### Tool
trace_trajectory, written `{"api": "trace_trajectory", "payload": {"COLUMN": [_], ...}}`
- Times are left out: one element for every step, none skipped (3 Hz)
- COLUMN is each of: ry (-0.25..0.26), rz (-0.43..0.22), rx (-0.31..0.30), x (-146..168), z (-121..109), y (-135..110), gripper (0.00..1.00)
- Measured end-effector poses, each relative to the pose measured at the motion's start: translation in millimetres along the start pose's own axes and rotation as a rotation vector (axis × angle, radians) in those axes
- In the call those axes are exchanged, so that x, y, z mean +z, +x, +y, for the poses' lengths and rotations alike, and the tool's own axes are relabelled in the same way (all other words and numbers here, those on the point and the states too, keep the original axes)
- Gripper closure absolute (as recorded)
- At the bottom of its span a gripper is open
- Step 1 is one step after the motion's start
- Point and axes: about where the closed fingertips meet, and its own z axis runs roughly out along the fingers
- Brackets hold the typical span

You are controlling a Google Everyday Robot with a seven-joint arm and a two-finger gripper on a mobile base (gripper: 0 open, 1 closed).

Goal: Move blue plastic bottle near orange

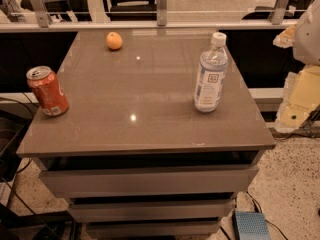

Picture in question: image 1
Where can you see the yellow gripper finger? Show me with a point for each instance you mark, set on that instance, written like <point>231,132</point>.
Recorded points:
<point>285,38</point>
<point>301,96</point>

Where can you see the red soda can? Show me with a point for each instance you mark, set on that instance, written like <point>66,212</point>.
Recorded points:
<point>47,89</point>

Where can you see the orange fruit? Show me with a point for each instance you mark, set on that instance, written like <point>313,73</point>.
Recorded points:
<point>114,41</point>

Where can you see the grey drawer cabinet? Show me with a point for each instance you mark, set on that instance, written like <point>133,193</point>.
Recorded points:
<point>132,156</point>

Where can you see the metal glass railing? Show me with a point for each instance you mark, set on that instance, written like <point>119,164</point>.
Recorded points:
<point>54,15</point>

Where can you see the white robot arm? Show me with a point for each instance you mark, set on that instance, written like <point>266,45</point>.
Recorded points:
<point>306,46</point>

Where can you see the blue perforated box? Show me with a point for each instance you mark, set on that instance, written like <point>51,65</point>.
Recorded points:
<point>250,226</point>

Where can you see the clear blue-label plastic bottle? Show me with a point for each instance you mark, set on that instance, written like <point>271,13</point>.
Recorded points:
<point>213,63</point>

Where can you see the black office chair centre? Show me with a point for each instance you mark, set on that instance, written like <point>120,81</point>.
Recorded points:
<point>132,10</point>

